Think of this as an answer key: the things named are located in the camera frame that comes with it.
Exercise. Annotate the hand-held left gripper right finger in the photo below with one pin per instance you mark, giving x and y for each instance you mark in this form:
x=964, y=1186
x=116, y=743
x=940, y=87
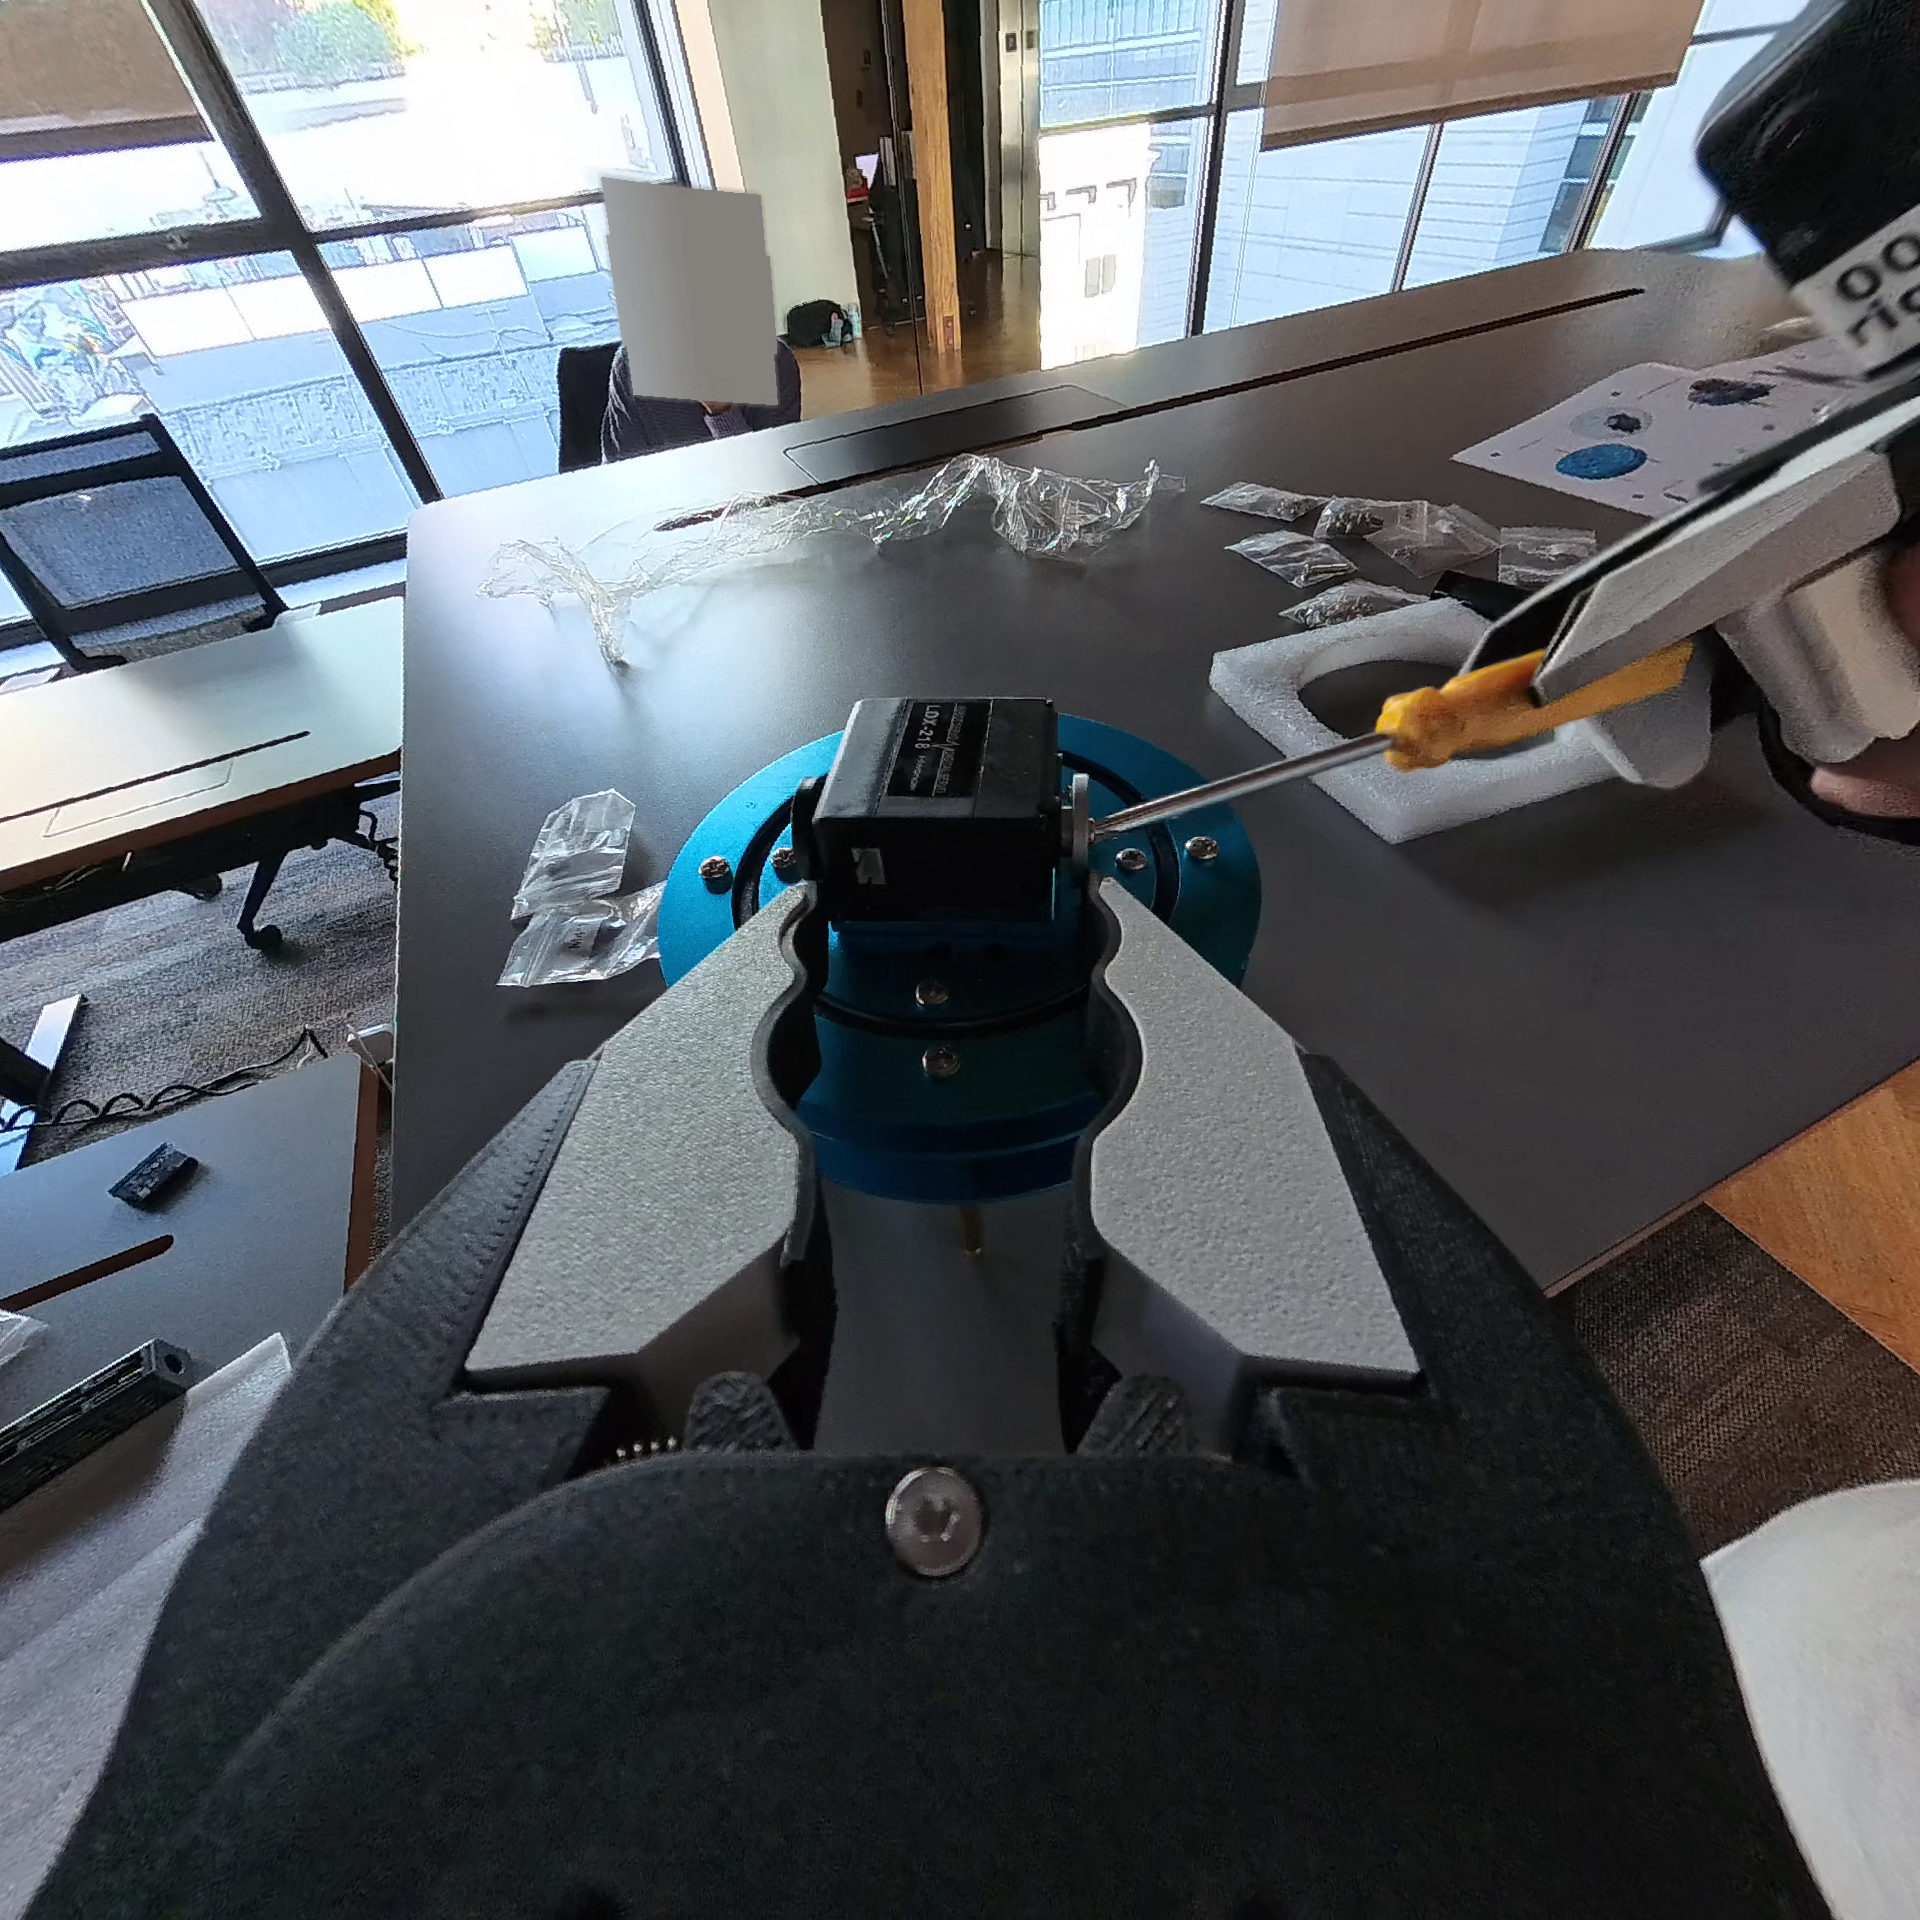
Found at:
x=1244, y=1201

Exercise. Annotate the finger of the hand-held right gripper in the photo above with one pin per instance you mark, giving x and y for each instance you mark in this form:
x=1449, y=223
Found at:
x=1860, y=413
x=1724, y=557

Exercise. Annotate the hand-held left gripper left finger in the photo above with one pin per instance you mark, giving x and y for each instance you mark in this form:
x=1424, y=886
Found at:
x=660, y=1186

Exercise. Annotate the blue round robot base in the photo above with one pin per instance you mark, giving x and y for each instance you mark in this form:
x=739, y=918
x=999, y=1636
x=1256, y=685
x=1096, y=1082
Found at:
x=930, y=1142

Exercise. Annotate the black servo motor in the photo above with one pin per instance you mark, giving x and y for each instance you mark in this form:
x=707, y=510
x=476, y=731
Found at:
x=930, y=810

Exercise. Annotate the dark side desk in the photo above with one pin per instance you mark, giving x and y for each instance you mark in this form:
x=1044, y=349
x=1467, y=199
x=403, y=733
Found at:
x=224, y=1245

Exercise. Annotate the dark grey desk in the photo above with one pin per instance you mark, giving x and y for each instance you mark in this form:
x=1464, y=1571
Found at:
x=840, y=629

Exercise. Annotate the light desk with wheeled legs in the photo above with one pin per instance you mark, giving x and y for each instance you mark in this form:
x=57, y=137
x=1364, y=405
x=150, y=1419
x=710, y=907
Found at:
x=150, y=734

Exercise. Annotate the person's right hand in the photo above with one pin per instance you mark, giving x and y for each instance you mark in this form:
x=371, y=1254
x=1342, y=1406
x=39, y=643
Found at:
x=1904, y=629

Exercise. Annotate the open instruction booklet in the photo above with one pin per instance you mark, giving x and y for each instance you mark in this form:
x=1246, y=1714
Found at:
x=1546, y=436

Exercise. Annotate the small clear plastic bag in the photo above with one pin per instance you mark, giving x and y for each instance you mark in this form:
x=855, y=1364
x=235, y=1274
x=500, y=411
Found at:
x=579, y=849
x=585, y=939

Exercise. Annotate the group of screw bags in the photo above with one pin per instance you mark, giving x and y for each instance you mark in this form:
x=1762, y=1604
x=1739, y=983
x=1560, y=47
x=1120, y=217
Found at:
x=1417, y=524

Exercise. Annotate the beige roller blind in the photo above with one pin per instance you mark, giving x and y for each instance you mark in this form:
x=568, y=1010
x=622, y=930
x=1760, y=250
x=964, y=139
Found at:
x=1470, y=67

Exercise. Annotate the black-framed window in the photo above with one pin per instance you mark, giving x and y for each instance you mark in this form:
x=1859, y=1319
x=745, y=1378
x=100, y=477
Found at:
x=451, y=271
x=1348, y=225

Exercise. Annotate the white foam square with hole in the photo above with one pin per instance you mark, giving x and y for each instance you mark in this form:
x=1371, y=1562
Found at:
x=1276, y=683

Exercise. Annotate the small black plastic part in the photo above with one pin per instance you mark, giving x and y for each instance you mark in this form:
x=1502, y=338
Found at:
x=150, y=1175

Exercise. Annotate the long black box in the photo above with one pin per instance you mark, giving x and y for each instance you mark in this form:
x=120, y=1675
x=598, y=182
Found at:
x=89, y=1419

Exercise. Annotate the white flat panel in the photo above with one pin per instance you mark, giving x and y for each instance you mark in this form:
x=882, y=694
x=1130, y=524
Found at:
x=48, y=1043

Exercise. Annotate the crumpled clear plastic wrap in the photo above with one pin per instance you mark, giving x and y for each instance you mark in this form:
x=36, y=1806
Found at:
x=1050, y=503

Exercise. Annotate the person's white shirt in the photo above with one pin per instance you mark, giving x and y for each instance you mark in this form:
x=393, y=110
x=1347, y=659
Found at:
x=1844, y=1681

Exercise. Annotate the black office chair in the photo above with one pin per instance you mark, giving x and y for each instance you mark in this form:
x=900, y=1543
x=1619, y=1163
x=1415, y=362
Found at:
x=579, y=405

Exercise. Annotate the black mesh chair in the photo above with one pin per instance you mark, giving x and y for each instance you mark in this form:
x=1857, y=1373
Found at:
x=105, y=557

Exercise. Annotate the wooden pillar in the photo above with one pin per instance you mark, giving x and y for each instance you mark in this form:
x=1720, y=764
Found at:
x=930, y=182

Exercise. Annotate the black bag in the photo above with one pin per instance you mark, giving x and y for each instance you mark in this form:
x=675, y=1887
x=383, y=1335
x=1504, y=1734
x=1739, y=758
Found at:
x=820, y=324

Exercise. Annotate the brown roller blind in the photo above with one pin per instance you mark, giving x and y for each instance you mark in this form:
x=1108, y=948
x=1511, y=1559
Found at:
x=89, y=77

